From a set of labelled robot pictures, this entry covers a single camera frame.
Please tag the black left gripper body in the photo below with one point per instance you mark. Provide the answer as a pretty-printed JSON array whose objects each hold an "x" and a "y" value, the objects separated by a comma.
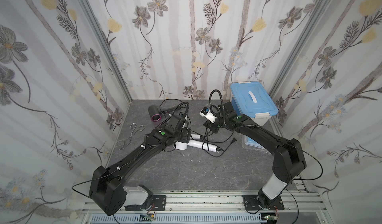
[{"x": 185, "y": 135}]

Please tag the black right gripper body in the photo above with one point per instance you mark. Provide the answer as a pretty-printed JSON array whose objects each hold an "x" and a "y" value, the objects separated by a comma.
[{"x": 211, "y": 125}]

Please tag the white hair dryer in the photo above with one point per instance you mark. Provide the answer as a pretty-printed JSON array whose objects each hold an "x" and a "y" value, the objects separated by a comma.
[{"x": 194, "y": 141}]

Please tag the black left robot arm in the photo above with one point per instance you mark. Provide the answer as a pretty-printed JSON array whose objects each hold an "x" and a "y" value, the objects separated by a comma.
[{"x": 108, "y": 186}]

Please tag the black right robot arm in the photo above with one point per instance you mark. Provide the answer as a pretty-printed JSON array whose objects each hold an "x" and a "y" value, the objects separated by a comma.
[{"x": 288, "y": 155}]

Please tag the dark grey pink hair dryer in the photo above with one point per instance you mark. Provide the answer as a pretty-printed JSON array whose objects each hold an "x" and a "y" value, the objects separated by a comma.
[{"x": 156, "y": 114}]

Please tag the bag of blue face masks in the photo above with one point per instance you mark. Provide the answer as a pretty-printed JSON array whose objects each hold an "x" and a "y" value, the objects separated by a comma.
[{"x": 249, "y": 143}]

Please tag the blue lid storage box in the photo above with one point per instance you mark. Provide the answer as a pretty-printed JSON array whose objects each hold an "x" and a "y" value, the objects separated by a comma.
[{"x": 251, "y": 99}]

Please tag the metal tongs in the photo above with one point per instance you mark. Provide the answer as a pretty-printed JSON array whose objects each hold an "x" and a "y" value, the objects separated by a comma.
[{"x": 134, "y": 129}]

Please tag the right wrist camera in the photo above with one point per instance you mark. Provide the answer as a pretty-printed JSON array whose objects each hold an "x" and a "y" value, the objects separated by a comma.
[{"x": 207, "y": 113}]

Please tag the aluminium mounting rail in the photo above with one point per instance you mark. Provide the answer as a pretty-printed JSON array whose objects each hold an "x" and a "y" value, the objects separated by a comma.
[{"x": 215, "y": 207}]

